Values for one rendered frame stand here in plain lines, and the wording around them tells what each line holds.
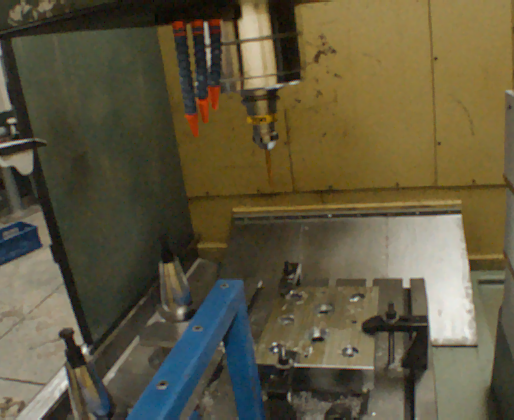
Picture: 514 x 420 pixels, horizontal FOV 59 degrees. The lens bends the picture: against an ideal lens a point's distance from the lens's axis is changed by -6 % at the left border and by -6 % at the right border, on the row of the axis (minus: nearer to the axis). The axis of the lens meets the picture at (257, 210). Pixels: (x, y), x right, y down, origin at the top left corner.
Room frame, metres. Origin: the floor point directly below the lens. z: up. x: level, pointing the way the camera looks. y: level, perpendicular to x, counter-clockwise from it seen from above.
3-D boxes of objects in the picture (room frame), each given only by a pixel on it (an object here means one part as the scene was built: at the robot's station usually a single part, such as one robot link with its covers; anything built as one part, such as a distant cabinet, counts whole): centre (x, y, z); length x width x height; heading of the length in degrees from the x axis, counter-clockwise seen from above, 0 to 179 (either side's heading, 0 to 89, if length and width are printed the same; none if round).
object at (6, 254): (4.05, 2.41, 0.11); 0.62 x 0.42 x 0.22; 139
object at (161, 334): (0.53, 0.14, 1.21); 0.07 x 0.05 x 0.01; 72
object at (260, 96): (0.77, -0.03, 1.47); 0.06 x 0.06 x 0.03
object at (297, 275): (1.03, -0.05, 0.97); 0.13 x 0.03 x 0.15; 162
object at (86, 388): (0.38, 0.19, 1.26); 0.04 x 0.04 x 0.07
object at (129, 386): (0.43, 0.18, 1.21); 0.07 x 0.05 x 0.01; 72
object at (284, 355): (0.69, -0.01, 0.97); 0.13 x 0.03 x 0.15; 162
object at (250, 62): (0.77, -0.03, 1.55); 0.16 x 0.16 x 0.12
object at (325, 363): (0.85, -0.10, 0.97); 0.29 x 0.23 x 0.05; 162
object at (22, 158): (0.80, 0.39, 1.43); 0.09 x 0.03 x 0.06; 110
